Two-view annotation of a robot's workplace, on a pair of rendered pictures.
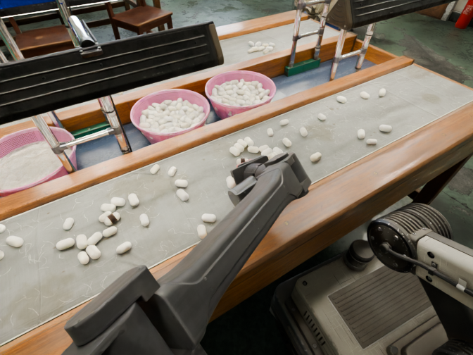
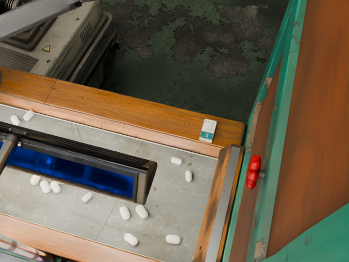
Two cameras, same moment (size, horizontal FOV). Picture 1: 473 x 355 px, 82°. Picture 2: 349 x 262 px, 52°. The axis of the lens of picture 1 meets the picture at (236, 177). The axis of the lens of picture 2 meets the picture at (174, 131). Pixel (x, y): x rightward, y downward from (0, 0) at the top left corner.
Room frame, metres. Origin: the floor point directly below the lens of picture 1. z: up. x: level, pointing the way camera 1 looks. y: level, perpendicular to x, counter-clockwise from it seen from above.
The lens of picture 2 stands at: (0.35, 0.76, 1.65)
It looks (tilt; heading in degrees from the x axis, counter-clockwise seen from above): 63 degrees down; 229
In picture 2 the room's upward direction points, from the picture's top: 2 degrees counter-clockwise
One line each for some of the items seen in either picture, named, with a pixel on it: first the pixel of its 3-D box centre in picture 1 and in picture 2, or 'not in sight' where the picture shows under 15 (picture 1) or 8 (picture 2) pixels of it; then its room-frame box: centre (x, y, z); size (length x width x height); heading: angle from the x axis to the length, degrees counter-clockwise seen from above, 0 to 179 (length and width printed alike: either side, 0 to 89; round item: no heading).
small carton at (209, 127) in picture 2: not in sight; (207, 130); (-0.01, 0.48, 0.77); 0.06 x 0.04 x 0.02; 31
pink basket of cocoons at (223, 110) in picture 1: (240, 98); not in sight; (0.94, -0.01, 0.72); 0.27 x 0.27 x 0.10
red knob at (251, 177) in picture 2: not in sight; (255, 173); (0.18, 0.71, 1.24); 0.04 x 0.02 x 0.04; 31
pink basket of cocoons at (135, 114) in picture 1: (172, 120); not in sight; (0.79, 0.22, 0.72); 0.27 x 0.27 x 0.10
